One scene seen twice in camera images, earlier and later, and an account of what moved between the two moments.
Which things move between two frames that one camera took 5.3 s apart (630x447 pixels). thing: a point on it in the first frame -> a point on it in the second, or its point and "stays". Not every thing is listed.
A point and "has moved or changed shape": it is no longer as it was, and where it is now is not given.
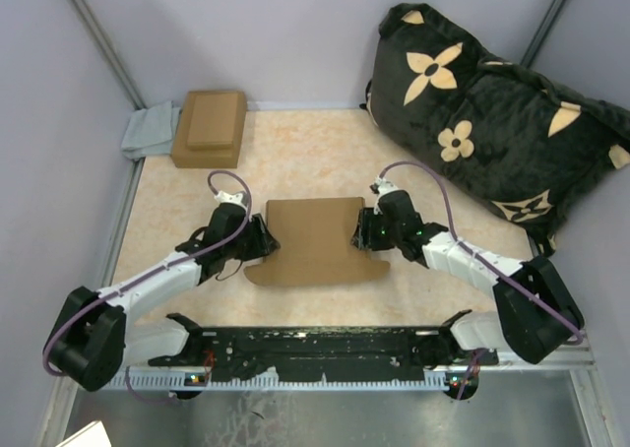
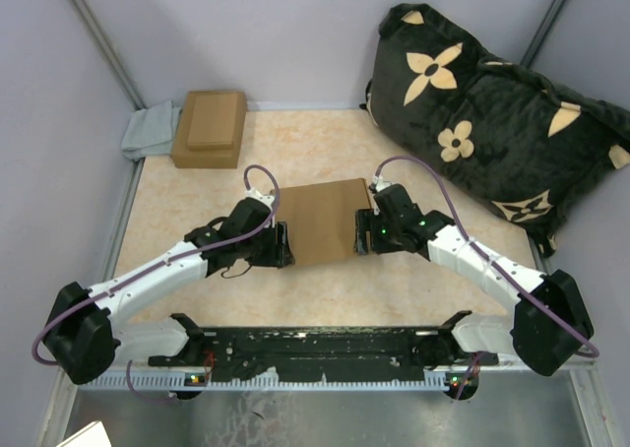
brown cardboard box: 315,237 has moved or changed shape
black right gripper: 363,237 stays
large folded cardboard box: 210,130 stays
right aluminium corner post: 547,19 stays
